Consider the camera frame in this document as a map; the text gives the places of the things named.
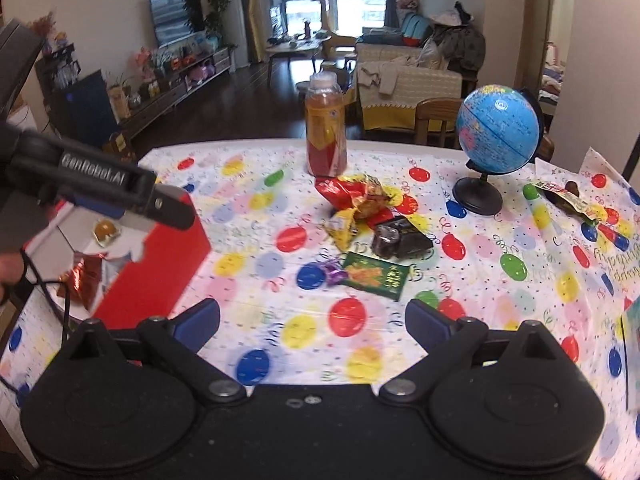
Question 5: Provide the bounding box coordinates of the green snack packet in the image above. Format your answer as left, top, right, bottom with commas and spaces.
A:
342, 252, 409, 301

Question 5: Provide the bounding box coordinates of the black snack packet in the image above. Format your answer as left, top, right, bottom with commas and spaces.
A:
381, 217, 434, 259

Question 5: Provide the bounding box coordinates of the red orange snack bag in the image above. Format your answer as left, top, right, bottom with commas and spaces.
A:
314, 174, 390, 220

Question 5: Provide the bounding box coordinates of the yellow triangular snack packet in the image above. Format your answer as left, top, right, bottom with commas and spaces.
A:
323, 208, 358, 252

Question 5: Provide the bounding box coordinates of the person's left hand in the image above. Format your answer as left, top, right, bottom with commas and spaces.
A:
0, 252, 25, 304

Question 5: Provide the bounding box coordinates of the red and white cardboard box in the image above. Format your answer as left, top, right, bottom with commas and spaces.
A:
26, 204, 210, 328

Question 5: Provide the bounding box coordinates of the shiny red foil wrapper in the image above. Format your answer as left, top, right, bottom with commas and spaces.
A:
56, 252, 105, 311

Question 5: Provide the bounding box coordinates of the dark brown wrapped candy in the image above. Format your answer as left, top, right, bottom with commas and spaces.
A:
371, 223, 401, 259

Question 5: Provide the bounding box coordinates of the purple wrapped candy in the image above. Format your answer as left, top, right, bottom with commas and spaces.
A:
319, 258, 348, 286

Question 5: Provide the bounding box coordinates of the colourful balloon tablecloth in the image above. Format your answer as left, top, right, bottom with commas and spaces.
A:
0, 138, 640, 480

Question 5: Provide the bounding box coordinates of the tissue pack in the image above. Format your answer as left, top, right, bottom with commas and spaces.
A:
620, 299, 640, 412

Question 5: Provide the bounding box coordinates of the open dark wrapper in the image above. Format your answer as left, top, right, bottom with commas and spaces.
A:
534, 180, 598, 223

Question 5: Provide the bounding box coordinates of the flat screen television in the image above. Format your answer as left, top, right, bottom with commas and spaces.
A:
150, 0, 205, 47

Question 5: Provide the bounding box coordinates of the long tv cabinet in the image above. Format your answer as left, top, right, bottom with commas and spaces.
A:
120, 46, 235, 141

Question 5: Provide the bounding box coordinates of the blue desk globe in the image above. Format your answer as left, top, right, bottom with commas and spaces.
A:
452, 84, 544, 217

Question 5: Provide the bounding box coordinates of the wooden chair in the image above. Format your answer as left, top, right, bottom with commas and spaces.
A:
414, 98, 462, 150

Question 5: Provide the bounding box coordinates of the silver desk lamp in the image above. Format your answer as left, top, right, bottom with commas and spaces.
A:
622, 134, 640, 182

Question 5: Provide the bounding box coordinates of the tea drink bottle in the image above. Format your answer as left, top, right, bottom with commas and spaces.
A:
305, 72, 347, 178

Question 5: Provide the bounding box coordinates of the sofa with yellow cover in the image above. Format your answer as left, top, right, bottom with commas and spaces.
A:
355, 44, 463, 131

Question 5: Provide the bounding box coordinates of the coffee table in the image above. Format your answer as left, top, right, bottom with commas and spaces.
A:
266, 37, 330, 87

